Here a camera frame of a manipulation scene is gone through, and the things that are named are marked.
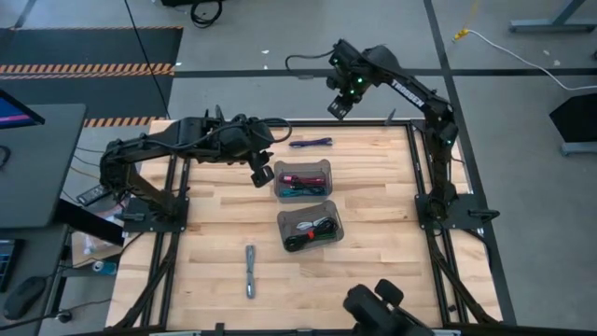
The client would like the translucent grey plastic bin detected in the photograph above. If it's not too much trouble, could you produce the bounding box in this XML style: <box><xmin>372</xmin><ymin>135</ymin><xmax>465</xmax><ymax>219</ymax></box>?
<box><xmin>272</xmin><ymin>158</ymin><xmax>334</xmax><ymax>204</ymax></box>
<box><xmin>275</xmin><ymin>199</ymin><xmax>346</xmax><ymax>254</ymax></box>

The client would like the black cable with red strap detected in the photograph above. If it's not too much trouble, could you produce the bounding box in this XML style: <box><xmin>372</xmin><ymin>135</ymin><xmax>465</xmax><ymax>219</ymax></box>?
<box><xmin>283</xmin><ymin>217</ymin><xmax>340</xmax><ymax>253</ymax></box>

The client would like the black bulky rounded object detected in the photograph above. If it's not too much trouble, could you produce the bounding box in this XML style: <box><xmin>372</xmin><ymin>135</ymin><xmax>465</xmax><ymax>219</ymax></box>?
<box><xmin>342</xmin><ymin>278</ymin><xmax>423</xmax><ymax>336</ymax></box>

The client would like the black power adapter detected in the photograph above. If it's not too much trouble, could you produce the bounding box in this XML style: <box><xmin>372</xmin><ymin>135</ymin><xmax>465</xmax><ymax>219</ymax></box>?
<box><xmin>76</xmin><ymin>184</ymin><xmax>113</xmax><ymax>207</ymax></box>

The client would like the teal tape roll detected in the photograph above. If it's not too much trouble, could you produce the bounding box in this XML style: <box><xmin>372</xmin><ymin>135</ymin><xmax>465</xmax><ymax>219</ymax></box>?
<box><xmin>91</xmin><ymin>259</ymin><xmax>118</xmax><ymax>276</ymax></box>

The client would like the cardboard box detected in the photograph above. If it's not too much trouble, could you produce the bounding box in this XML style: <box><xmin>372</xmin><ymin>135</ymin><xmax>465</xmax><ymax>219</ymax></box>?
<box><xmin>69</xmin><ymin>231</ymin><xmax>125</xmax><ymax>270</ymax></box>

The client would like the black hazard-striped floor mat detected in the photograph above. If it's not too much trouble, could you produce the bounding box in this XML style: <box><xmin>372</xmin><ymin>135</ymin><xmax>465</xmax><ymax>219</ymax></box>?
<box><xmin>0</xmin><ymin>26</ymin><xmax>184</xmax><ymax>128</ymax></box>

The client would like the grey metal table leg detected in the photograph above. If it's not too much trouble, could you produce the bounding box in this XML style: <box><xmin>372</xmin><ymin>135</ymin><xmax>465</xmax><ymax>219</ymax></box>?
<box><xmin>507</xmin><ymin>0</ymin><xmax>597</xmax><ymax>35</ymax></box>

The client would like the dark grey desk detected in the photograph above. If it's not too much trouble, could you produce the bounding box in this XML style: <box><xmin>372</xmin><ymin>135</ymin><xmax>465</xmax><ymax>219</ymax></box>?
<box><xmin>0</xmin><ymin>103</ymin><xmax>88</xmax><ymax>230</ymax></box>

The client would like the black box on grey base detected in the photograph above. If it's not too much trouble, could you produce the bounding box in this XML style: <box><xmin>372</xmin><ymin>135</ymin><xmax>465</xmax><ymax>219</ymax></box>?
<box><xmin>548</xmin><ymin>92</ymin><xmax>597</xmax><ymax>156</ymax></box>

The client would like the computer monitor with blue screen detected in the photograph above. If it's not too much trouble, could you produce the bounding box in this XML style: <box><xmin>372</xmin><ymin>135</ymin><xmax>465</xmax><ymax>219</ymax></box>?
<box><xmin>0</xmin><ymin>88</ymin><xmax>47</xmax><ymax>131</ymax></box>

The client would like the dark keyboard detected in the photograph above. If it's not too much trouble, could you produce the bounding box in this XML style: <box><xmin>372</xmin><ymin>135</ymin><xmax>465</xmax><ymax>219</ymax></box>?
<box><xmin>0</xmin><ymin>239</ymin><xmax>18</xmax><ymax>293</ymax></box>

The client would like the black aluminium table frame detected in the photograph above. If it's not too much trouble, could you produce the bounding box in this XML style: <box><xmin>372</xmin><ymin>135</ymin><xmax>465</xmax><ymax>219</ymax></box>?
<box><xmin>111</xmin><ymin>119</ymin><xmax>519</xmax><ymax>328</ymax></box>

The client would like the yellow floor cable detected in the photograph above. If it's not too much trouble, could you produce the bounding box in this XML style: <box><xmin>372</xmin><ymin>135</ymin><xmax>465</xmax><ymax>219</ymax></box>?
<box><xmin>451</xmin><ymin>0</ymin><xmax>481</xmax><ymax>44</ymax></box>

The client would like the black coiled cable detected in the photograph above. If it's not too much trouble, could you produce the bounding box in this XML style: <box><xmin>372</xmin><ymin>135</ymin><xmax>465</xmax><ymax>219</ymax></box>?
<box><xmin>160</xmin><ymin>0</ymin><xmax>225</xmax><ymax>29</ymax></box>

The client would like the thin black floor cable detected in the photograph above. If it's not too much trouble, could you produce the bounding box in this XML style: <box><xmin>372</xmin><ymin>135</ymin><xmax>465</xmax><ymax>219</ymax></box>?
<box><xmin>123</xmin><ymin>0</ymin><xmax>172</xmax><ymax>120</ymax></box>

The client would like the white floor cable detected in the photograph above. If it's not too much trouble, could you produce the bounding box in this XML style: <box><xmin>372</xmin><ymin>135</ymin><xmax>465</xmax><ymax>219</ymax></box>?
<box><xmin>465</xmin><ymin>28</ymin><xmax>597</xmax><ymax>92</ymax></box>

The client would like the black floor plug cable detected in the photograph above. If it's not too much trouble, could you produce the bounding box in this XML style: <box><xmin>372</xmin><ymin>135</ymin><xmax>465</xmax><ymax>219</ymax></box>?
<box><xmin>39</xmin><ymin>298</ymin><xmax>113</xmax><ymax>326</ymax></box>

